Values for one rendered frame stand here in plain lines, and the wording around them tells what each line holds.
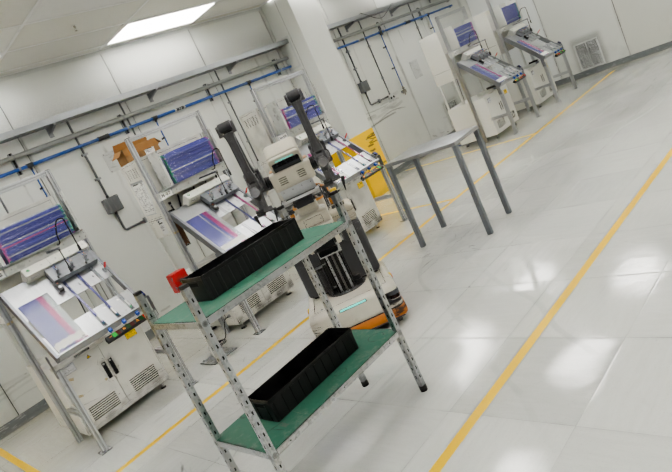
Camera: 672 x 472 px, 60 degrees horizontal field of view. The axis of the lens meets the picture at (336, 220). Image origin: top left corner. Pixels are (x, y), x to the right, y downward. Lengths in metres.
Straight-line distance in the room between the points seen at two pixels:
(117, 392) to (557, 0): 9.31
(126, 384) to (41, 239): 1.24
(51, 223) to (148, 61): 3.01
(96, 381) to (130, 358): 0.29
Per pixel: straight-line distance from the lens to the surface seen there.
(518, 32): 10.23
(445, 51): 8.85
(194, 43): 7.68
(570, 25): 11.34
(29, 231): 4.79
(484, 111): 8.74
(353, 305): 3.79
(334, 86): 8.11
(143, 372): 4.87
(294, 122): 6.15
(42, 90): 6.73
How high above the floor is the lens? 1.48
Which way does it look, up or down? 11 degrees down
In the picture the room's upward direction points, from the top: 25 degrees counter-clockwise
